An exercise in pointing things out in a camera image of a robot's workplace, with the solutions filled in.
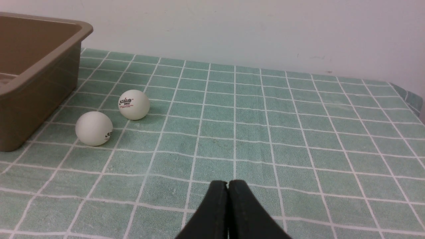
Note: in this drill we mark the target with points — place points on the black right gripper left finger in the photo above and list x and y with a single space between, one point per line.
209 220

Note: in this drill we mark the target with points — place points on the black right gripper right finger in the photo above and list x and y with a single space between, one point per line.
248 218

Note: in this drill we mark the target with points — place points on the white ping-pong ball with logo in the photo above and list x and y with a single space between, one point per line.
134 104

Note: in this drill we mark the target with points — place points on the white ping-pong ball plain side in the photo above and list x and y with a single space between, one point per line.
93 128

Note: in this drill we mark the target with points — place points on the brown plastic bin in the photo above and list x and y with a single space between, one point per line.
39 64

